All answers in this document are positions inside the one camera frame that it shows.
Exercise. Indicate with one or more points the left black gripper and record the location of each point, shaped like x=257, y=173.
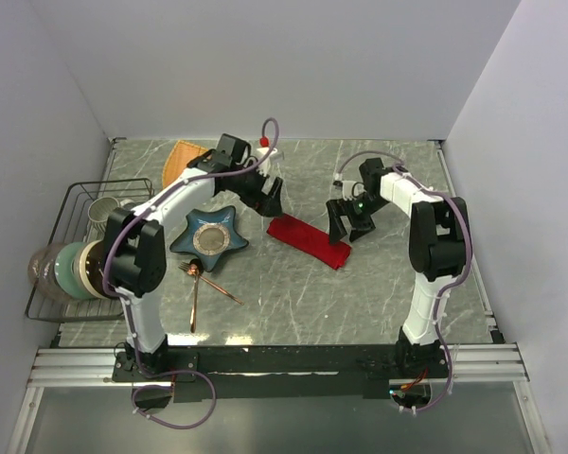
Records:
x=267, y=204

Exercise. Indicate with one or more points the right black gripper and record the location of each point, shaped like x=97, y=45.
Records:
x=337, y=208

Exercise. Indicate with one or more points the red cloth napkin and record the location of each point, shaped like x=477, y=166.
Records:
x=309, y=240

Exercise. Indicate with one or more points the copper spoon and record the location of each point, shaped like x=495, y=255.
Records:
x=194, y=295

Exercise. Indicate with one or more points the copper fork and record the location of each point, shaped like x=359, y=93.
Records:
x=184, y=266

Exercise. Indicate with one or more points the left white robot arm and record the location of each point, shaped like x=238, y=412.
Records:
x=135, y=240

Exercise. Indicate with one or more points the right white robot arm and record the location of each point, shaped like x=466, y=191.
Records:
x=439, y=248

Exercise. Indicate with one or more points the blue star-shaped dish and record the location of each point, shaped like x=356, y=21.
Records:
x=210, y=235

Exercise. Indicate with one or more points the orange woven basket tray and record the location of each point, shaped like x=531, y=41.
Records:
x=182, y=153

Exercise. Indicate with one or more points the grey ribbed mug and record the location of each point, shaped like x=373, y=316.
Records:
x=99, y=213

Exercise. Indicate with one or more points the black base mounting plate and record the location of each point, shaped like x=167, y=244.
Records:
x=193, y=386

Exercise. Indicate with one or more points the brown cream ceramic bowl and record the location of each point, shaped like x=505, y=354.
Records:
x=87, y=268

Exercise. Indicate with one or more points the green ceramic bowl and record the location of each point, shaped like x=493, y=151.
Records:
x=64, y=271

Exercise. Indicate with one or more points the clear glass bowl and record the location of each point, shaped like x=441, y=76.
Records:
x=40, y=272

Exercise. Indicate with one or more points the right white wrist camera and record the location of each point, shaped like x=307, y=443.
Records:
x=349, y=189

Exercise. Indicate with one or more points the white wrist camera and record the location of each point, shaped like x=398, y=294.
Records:
x=349, y=189
x=266, y=157

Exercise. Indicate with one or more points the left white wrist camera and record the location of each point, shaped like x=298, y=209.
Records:
x=266, y=157

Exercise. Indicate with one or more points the black wire dish rack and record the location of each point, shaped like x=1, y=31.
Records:
x=72, y=225

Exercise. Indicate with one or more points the aluminium frame rail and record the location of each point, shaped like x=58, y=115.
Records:
x=77, y=367

